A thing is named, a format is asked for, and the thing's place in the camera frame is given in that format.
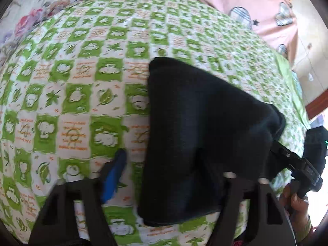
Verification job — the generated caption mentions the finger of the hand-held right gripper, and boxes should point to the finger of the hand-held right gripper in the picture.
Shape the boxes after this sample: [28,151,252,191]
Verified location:
[266,141,308,176]

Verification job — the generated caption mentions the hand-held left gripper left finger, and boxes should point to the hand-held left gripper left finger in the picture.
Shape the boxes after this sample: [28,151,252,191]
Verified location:
[28,148,128,246]

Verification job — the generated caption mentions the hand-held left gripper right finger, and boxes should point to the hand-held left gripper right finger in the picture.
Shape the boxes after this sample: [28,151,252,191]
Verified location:
[204,172,298,246]

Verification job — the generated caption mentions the black pants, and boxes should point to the black pants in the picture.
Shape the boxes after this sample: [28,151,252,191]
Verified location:
[137,56,287,227]

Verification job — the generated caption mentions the person's right hand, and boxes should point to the person's right hand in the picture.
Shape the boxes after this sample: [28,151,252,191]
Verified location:
[278,181,312,236]

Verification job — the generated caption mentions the brown wooden furniture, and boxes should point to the brown wooden furniture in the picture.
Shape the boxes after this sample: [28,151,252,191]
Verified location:
[306,92,328,121]

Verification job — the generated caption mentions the plain green cloth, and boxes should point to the plain green cloth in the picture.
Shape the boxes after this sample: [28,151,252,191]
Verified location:
[275,53,312,129]

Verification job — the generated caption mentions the green patterned bed sheet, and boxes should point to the green patterned bed sheet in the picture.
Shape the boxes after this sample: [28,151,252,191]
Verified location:
[0,0,311,246]

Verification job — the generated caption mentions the floral ruffled cloth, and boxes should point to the floral ruffled cloth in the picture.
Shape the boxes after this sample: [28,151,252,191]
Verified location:
[0,0,101,55]

